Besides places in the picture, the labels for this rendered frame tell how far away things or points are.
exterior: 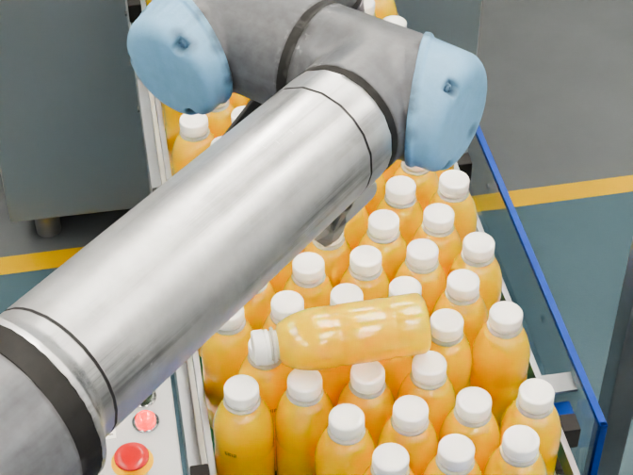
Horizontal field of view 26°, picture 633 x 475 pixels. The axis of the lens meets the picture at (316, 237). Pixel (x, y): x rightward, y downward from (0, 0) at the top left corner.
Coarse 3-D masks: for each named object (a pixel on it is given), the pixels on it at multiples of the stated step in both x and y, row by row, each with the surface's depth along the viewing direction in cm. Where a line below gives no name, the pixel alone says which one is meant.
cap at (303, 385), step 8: (288, 376) 152; (296, 376) 152; (304, 376) 152; (312, 376) 152; (320, 376) 152; (288, 384) 151; (296, 384) 151; (304, 384) 151; (312, 384) 151; (320, 384) 151; (288, 392) 152; (296, 392) 151; (304, 392) 150; (312, 392) 150; (320, 392) 152; (296, 400) 152; (304, 400) 151; (312, 400) 151
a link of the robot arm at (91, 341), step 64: (320, 64) 78; (384, 64) 78; (448, 64) 78; (256, 128) 73; (320, 128) 74; (384, 128) 77; (448, 128) 79; (192, 192) 68; (256, 192) 70; (320, 192) 72; (128, 256) 65; (192, 256) 66; (256, 256) 69; (0, 320) 60; (64, 320) 61; (128, 320) 63; (192, 320) 65; (0, 384) 57; (64, 384) 59; (128, 384) 62; (0, 448) 56; (64, 448) 58
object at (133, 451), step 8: (120, 448) 142; (128, 448) 142; (136, 448) 142; (144, 448) 142; (120, 456) 141; (128, 456) 141; (136, 456) 141; (144, 456) 141; (120, 464) 141; (128, 464) 141; (136, 464) 141; (144, 464) 141
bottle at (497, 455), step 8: (496, 448) 149; (496, 456) 148; (504, 456) 146; (536, 456) 146; (488, 464) 149; (496, 464) 147; (504, 464) 146; (512, 464) 145; (520, 464) 145; (528, 464) 145; (536, 464) 146; (544, 464) 148; (488, 472) 148; (496, 472) 147; (504, 472) 146; (512, 472) 146; (520, 472) 146; (528, 472) 146; (536, 472) 146; (544, 472) 148
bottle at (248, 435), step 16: (224, 400) 152; (224, 416) 152; (240, 416) 151; (256, 416) 152; (224, 432) 152; (240, 432) 151; (256, 432) 152; (272, 432) 154; (224, 448) 153; (240, 448) 152; (256, 448) 153; (272, 448) 156; (224, 464) 155; (240, 464) 154; (256, 464) 155; (272, 464) 158
